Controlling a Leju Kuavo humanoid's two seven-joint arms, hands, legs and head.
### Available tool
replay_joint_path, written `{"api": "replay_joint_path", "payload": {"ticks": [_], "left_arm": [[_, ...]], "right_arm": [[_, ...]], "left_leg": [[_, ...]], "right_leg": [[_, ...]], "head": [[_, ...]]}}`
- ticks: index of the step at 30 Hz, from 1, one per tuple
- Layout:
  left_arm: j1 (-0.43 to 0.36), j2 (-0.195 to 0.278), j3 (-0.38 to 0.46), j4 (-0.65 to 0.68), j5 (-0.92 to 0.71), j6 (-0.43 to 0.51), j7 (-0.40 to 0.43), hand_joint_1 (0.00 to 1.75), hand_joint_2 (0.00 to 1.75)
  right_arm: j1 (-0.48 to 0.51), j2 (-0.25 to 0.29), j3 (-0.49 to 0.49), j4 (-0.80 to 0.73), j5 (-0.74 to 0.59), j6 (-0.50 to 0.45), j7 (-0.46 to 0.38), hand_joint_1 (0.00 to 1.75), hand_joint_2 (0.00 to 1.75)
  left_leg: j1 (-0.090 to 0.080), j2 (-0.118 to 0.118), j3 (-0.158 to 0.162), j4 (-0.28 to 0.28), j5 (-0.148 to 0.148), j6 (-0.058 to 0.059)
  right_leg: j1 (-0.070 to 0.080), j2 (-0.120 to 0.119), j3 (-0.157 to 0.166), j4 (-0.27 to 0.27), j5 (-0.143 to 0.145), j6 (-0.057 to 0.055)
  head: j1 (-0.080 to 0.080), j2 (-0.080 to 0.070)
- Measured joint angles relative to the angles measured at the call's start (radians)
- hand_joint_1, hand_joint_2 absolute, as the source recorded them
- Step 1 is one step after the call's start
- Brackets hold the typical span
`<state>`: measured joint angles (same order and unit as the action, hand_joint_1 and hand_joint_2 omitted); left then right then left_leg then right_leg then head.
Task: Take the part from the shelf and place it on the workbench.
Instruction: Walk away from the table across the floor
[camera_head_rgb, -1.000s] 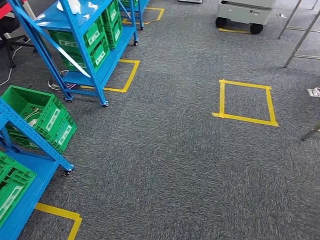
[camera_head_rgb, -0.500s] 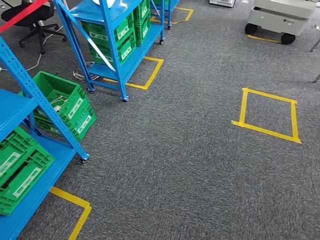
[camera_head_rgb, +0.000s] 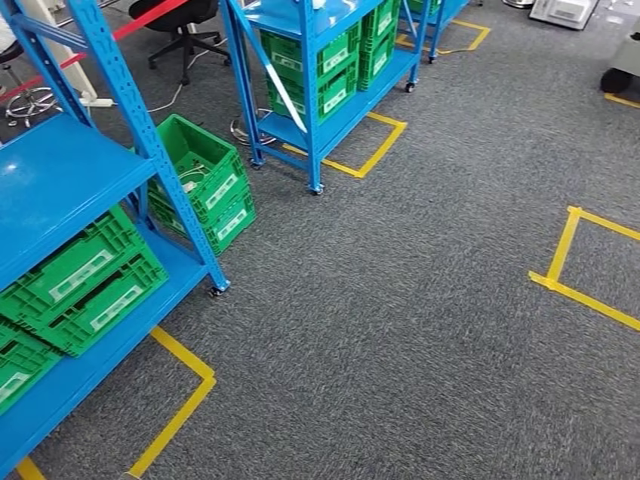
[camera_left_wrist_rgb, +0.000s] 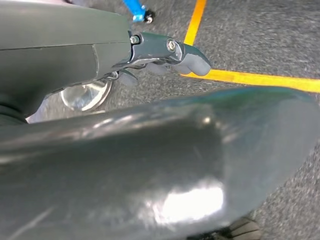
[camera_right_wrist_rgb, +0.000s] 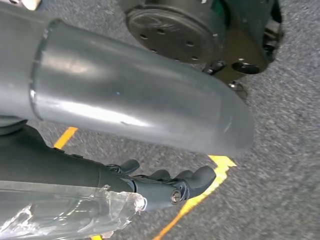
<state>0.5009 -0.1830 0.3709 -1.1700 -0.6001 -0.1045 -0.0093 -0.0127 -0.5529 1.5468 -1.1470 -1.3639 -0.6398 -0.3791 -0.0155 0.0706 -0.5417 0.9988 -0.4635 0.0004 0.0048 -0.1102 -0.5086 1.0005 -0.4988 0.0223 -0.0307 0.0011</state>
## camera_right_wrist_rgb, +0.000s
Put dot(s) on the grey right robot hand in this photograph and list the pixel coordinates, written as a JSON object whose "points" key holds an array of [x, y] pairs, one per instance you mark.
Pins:
{"points": [[62, 169]]}

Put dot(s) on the black robot foot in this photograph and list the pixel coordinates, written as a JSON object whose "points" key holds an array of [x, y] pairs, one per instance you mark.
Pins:
{"points": [[175, 33]]}

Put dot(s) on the yellow tape square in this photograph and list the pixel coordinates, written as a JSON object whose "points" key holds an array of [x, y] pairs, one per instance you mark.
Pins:
{"points": [[220, 172]]}

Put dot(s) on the clear plastic film wrap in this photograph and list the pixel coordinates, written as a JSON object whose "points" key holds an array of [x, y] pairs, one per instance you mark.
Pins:
{"points": [[75, 212]]}

